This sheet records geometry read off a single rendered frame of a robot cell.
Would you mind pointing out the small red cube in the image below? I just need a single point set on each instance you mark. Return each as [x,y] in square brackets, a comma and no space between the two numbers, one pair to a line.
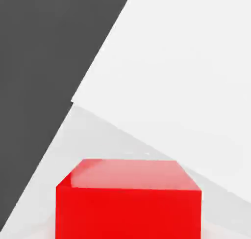
[128,209]

